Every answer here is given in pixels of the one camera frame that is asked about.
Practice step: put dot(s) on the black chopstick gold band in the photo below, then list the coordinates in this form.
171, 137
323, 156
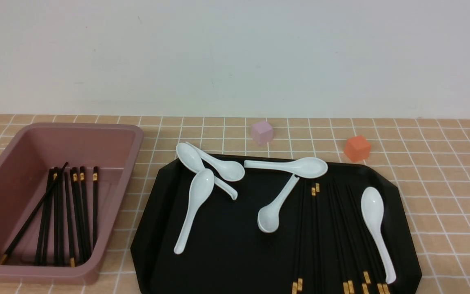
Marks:
85, 212
78, 214
95, 205

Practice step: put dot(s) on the pink plastic bin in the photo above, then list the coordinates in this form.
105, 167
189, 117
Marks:
24, 166

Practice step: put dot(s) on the black chopstick lying diagonal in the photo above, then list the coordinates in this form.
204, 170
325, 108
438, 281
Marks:
11, 247

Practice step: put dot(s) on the orange cube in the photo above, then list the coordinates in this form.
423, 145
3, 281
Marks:
357, 148

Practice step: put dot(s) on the black plastic tray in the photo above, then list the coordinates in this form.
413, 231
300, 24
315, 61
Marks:
226, 253

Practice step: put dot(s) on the black chopstick in bin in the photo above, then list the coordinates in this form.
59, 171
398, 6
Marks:
72, 255
40, 258
58, 220

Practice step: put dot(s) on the white ceramic spoon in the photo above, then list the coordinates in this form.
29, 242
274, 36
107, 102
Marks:
230, 171
268, 219
372, 209
304, 167
200, 189
192, 161

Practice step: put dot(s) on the pink translucent cube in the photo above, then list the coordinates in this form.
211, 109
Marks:
262, 132

